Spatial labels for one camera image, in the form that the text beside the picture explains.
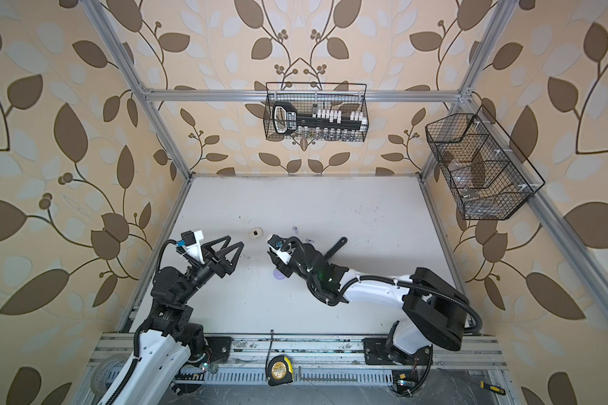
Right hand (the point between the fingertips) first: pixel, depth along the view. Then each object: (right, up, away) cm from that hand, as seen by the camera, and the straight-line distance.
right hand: (276, 246), depth 78 cm
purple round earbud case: (-1, -12, +11) cm, 16 cm away
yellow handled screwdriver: (+60, -37, -10) cm, 71 cm away
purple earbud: (+4, +2, +24) cm, 24 cm away
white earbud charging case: (-12, +1, +21) cm, 24 cm away
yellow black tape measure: (+2, -32, -10) cm, 34 cm away
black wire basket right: (+63, +21, -5) cm, 67 cm away
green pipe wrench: (+20, -4, +18) cm, 27 cm away
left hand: (-10, +2, -8) cm, 13 cm away
